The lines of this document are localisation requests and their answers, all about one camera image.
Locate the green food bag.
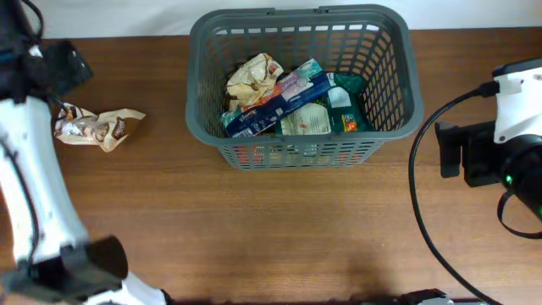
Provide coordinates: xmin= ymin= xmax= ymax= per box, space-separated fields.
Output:
xmin=274 ymin=72 xmax=376 ymax=136

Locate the grey plastic basket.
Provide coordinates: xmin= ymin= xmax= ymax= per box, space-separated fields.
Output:
xmin=185 ymin=4 xmax=423 ymax=169

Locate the blue tissue multipack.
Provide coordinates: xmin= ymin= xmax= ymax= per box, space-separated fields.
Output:
xmin=225 ymin=58 xmax=336 ymax=137

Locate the brown paper bag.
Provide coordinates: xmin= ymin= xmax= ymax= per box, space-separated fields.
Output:
xmin=226 ymin=53 xmax=284 ymax=112
xmin=53 ymin=103 xmax=146 ymax=153

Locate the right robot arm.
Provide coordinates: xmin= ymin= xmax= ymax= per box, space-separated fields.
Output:
xmin=435 ymin=121 xmax=541 ymax=221

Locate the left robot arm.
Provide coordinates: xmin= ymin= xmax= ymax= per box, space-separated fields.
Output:
xmin=1 ymin=0 xmax=172 ymax=304

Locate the orange spaghetti packet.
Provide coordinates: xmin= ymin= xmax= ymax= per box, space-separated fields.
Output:
xmin=224 ymin=143 xmax=368 ymax=169

